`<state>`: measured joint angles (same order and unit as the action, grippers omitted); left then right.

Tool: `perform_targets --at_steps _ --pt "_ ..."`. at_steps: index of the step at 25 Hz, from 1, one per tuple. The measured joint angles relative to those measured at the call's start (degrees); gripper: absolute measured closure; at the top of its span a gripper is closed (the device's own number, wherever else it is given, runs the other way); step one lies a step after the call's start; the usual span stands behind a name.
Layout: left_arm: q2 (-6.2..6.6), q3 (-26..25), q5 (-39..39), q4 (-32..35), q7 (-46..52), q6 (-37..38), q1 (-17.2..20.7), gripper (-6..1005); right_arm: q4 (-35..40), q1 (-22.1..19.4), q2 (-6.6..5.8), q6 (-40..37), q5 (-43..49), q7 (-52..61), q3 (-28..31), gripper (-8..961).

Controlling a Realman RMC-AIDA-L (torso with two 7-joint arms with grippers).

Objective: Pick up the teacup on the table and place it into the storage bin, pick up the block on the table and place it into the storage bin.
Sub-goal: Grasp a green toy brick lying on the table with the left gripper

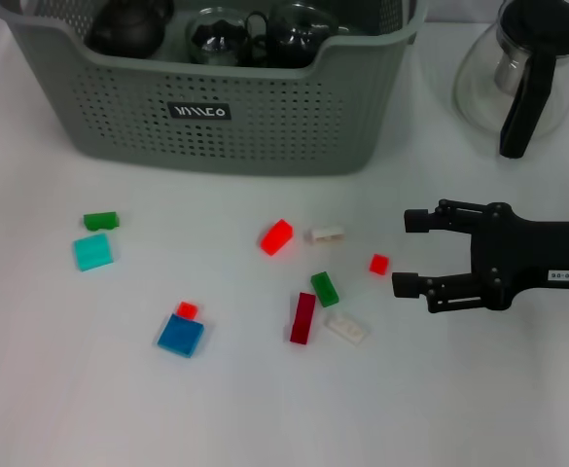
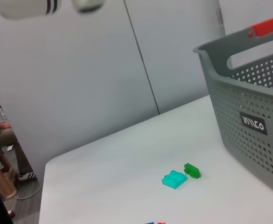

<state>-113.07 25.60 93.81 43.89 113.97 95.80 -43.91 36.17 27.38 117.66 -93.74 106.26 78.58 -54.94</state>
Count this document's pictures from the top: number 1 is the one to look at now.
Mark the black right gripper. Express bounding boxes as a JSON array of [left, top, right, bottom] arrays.
[[391, 198, 569, 315]]

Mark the green studded brick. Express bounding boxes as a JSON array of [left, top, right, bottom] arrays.
[[310, 270, 340, 308]]

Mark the dark red long brick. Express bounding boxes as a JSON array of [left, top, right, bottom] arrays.
[[288, 291, 317, 345]]

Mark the blue square brick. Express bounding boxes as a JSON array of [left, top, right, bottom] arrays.
[[156, 313, 206, 359]]

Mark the grey perforated storage bin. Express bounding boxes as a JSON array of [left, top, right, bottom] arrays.
[[0, 0, 431, 177]]

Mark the white hollow brick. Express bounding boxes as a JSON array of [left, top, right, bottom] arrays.
[[305, 226, 347, 247]]

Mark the white flat studded plate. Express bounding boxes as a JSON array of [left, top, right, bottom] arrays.
[[323, 310, 369, 346]]

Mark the orange-red sloped brick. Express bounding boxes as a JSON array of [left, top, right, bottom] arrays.
[[258, 218, 295, 257]]

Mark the green sloped brick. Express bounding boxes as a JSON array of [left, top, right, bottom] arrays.
[[82, 210, 121, 233]]

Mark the cyan sloped brick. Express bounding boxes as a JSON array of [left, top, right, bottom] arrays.
[[73, 232, 115, 272]]

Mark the black teapot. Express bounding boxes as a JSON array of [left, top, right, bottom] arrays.
[[88, 0, 174, 58]]

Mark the glass pitcher with black handle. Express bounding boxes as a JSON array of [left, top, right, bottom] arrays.
[[451, 0, 569, 160]]

